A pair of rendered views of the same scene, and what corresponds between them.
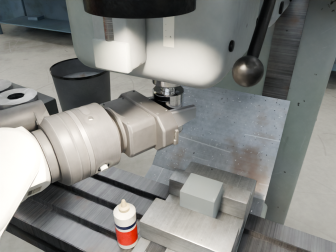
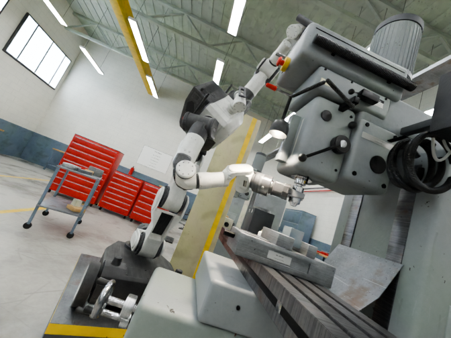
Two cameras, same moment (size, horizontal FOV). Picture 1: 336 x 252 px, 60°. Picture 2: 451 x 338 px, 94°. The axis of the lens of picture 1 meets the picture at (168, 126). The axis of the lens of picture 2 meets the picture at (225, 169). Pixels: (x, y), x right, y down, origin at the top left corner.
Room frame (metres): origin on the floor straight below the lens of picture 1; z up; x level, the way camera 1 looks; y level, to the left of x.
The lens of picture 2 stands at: (-0.32, -0.55, 1.08)
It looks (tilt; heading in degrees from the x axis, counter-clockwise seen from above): 10 degrees up; 58
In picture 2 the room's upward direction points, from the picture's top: 21 degrees clockwise
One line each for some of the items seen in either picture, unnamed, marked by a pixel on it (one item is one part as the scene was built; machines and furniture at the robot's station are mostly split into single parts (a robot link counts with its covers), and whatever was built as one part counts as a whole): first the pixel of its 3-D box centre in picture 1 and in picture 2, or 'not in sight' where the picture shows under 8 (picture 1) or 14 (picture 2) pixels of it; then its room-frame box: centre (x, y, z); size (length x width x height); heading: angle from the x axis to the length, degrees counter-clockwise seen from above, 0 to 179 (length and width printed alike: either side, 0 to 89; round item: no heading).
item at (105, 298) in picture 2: not in sight; (114, 301); (-0.05, 0.22, 0.66); 0.16 x 0.12 x 0.12; 154
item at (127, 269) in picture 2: not in sight; (142, 257); (0.22, 0.87, 0.59); 0.64 x 0.52 x 0.33; 83
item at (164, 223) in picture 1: (188, 232); (276, 237); (0.32, -0.03, 1.05); 0.15 x 0.06 x 0.04; 64
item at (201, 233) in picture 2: not in sight; (214, 198); (1.06, 1.62, 1.15); 0.52 x 0.40 x 2.30; 154
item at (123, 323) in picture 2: not in sight; (106, 312); (-0.02, 0.36, 0.54); 0.22 x 0.06 x 0.06; 154
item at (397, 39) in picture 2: not in sight; (390, 57); (0.62, -0.11, 2.05); 0.20 x 0.20 x 0.32
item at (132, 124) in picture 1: (116, 131); (274, 188); (0.34, 0.07, 1.23); 0.13 x 0.12 x 0.10; 39
